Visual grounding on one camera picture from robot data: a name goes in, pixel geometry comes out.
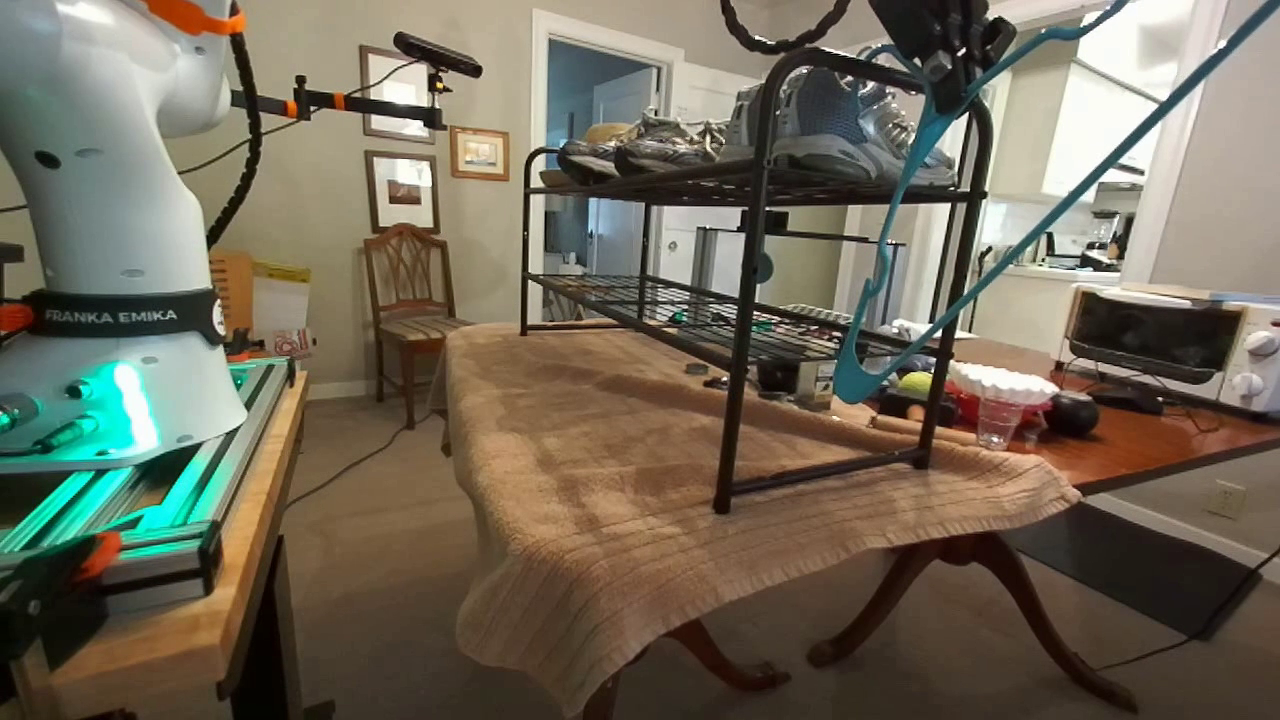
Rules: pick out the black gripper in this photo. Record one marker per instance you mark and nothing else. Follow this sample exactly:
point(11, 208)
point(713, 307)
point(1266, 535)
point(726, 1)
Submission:
point(951, 43)

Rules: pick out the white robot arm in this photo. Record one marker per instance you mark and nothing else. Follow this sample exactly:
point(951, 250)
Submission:
point(117, 352)

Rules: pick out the wooden robot base bench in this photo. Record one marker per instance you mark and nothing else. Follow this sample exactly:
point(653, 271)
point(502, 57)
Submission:
point(219, 659)

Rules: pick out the black metal shoe rack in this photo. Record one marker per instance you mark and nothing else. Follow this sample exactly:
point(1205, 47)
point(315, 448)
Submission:
point(946, 164)

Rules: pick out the light blue mesh sneaker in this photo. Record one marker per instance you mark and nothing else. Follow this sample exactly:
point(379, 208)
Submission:
point(843, 125)

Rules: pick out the clear plastic food container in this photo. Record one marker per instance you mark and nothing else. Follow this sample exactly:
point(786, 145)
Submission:
point(999, 401)

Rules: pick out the grey worn sneaker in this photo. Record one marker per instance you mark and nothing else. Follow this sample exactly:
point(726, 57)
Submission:
point(642, 145)

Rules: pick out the white toaster oven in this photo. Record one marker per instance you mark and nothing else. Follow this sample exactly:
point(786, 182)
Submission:
point(1192, 345)

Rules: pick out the dark wooden dining table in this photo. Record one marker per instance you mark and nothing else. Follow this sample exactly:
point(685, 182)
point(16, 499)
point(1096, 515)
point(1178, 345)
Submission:
point(968, 596)

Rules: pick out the small gold framed picture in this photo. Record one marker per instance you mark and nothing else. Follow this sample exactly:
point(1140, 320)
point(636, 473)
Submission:
point(480, 153)

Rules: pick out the beige woven tablecloth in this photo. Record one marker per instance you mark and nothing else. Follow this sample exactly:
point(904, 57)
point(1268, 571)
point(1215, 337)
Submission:
point(589, 461)

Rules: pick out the wooden chair with cushion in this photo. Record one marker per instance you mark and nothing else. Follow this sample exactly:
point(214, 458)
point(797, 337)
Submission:
point(413, 308)

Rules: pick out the lower framed wall picture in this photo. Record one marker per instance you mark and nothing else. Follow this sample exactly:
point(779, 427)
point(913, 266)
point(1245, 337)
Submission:
point(400, 188)

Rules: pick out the framed wall picture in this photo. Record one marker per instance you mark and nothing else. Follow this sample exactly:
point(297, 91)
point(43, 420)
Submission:
point(395, 80)
point(400, 188)

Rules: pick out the upper framed wall picture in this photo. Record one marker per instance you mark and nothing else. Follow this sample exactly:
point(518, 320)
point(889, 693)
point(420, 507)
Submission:
point(395, 80)

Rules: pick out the black camera on boom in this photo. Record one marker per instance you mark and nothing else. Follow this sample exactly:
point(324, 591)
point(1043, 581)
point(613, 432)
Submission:
point(300, 102)

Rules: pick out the aluminium rail base frame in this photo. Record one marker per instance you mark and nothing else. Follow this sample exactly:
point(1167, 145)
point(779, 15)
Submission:
point(169, 515)

